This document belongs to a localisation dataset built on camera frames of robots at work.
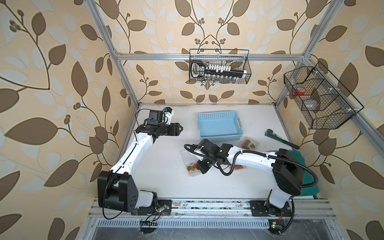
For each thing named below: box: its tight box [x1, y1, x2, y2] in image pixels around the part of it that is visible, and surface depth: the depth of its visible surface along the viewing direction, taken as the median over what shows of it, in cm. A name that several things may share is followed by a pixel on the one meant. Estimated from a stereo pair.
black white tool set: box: [190, 60, 247, 84], surface depth 86 cm
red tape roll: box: [295, 87, 306, 96], surface depth 84 cm
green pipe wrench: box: [264, 129, 300, 150], surface depth 103 cm
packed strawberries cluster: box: [242, 139, 256, 150], surface depth 98 cm
